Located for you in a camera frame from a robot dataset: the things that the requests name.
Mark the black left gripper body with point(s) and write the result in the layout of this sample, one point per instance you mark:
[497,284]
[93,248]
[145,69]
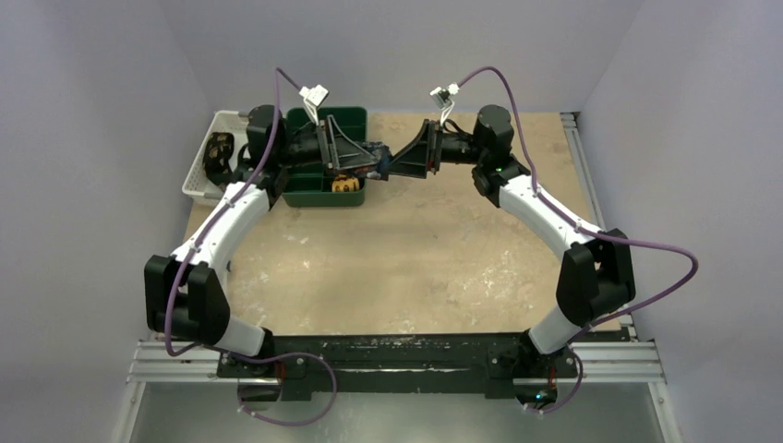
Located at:
[309,149]

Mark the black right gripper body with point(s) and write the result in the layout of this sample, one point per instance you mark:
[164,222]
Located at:
[433,147]

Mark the navy floral tie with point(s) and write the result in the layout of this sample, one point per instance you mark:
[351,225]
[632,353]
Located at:
[382,155]

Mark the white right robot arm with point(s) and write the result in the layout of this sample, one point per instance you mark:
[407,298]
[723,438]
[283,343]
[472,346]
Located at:
[596,276]

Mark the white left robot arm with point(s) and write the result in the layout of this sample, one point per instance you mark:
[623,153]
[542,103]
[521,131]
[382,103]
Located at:
[185,292]

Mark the rolled yellow tie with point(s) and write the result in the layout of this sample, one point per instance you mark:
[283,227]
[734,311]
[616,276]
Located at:
[345,184]

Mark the black gold patterned tie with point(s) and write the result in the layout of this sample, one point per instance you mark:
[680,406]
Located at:
[218,151]

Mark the white plastic basket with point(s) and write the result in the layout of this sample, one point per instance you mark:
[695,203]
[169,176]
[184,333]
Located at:
[246,156]

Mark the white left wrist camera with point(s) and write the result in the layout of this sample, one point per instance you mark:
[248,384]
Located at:
[313,98]

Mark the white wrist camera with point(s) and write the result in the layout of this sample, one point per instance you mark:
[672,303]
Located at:
[313,98]
[443,98]

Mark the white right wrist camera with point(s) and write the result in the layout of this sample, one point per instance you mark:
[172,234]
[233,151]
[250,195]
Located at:
[443,98]

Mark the aluminium frame rail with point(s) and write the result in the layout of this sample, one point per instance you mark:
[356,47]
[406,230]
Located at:
[186,290]

